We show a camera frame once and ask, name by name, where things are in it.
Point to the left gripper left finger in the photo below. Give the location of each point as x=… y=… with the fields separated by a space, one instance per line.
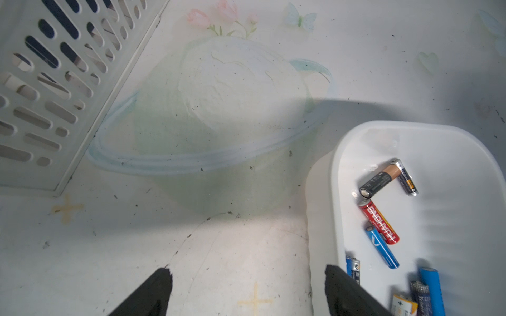
x=150 y=298

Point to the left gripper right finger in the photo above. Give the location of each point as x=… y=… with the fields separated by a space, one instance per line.
x=346 y=297

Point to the black copper battery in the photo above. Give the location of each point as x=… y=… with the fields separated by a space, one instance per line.
x=379 y=181

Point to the white plastic storage box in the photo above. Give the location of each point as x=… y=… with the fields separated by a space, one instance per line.
x=455 y=224

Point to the red battery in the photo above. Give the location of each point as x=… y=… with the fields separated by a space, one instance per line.
x=374 y=215

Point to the large blue battery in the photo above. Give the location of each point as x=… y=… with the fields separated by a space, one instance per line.
x=431 y=278

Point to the white perforated file organizer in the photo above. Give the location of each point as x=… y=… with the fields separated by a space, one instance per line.
x=63 y=64

